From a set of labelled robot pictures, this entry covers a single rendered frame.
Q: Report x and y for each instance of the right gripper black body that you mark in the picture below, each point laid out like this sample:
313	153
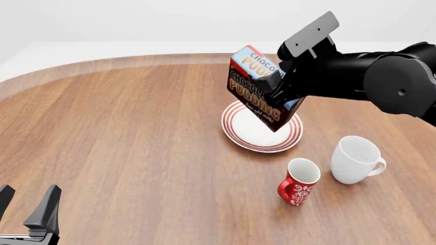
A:
289	89

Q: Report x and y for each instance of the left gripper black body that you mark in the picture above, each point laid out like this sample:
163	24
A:
27	240

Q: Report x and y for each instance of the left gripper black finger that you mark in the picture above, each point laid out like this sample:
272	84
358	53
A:
46	211
5	196

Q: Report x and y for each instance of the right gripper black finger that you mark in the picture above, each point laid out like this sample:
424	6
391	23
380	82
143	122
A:
269	82

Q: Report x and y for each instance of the chocolate pudding box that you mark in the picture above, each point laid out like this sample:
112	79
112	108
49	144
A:
250	84

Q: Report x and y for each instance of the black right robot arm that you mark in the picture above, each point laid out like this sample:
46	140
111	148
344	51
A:
385	76

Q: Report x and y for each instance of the white plate with red rings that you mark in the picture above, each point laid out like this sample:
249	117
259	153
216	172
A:
253	136

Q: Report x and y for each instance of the flat grey plate on stalk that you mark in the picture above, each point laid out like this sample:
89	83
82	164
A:
311	33

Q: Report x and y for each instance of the red patterned mug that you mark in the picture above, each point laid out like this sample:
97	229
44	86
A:
299	183

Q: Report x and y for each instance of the white mug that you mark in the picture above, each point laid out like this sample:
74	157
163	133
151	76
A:
354	160

